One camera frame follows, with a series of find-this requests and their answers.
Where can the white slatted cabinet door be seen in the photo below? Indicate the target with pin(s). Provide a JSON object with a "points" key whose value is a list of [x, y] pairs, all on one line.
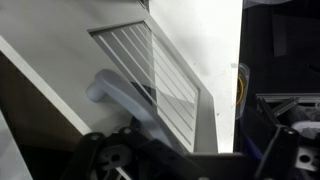
{"points": [[50, 40]]}

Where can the aluminium extrusion frame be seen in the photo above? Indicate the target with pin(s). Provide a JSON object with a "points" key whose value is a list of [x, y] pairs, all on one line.
{"points": [[290, 97]]}

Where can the white metal bracket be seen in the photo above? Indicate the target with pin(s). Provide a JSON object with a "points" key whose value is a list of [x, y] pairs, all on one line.
{"points": [[306, 158]]}

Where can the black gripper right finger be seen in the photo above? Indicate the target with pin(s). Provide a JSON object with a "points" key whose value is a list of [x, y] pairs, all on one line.
{"points": [[280, 153]]}

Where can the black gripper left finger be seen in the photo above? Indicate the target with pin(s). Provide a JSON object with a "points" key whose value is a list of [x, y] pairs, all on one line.
{"points": [[100, 156]]}

